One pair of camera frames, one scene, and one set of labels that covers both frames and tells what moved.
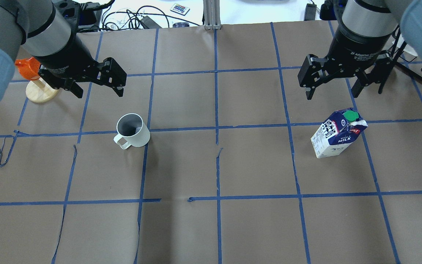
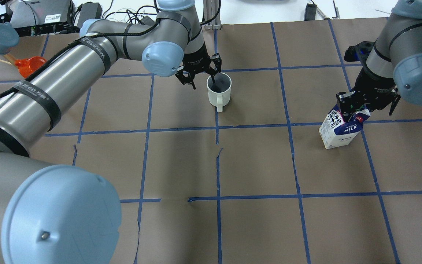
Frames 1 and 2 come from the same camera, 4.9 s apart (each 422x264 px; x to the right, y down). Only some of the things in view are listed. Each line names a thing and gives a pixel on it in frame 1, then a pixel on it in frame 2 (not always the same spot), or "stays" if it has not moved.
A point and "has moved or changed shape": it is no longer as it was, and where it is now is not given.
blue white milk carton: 336,132 has moved or changed shape
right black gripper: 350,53 → 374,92
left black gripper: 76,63 → 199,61
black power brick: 310,12 stays
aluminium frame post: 211,8 stays
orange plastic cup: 29,68 stays
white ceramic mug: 131,127 → 219,93
